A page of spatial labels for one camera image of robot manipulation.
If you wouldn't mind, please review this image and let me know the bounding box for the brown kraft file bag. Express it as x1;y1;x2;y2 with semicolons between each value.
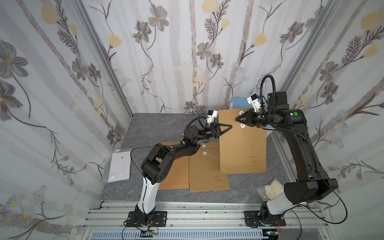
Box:
159;157;190;191
189;142;230;193
218;109;267;175

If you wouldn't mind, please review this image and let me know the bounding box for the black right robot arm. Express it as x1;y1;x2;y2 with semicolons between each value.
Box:
236;92;339;222

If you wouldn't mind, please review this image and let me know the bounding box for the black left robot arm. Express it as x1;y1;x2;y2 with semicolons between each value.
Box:
135;123;233;222

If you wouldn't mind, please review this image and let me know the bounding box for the plastic bag with white stuff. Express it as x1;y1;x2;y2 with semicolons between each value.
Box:
257;178;284;201

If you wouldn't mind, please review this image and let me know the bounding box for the clear plastic bag left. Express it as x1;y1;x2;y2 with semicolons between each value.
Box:
103;149;132;183

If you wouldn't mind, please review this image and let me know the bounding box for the blue lidded white storage box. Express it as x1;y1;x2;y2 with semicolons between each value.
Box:
230;98;274;131

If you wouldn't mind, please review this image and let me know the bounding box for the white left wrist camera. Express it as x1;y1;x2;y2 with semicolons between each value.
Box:
206;110;219;125

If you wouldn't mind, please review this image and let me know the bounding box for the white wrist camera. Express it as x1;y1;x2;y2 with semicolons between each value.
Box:
247;94;262;112
206;110;219;125

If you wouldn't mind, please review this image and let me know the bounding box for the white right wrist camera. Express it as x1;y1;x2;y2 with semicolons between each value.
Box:
247;94;262;112

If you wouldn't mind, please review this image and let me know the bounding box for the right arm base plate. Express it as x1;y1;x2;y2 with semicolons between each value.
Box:
244;211;287;228

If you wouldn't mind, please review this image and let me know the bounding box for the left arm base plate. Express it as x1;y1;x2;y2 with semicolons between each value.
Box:
123;211;168;228

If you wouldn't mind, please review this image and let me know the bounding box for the aluminium rail frame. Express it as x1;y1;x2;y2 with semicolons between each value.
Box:
79;190;334;240

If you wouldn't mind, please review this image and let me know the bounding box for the white slotted cable duct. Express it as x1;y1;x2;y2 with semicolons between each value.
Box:
88;229;268;240

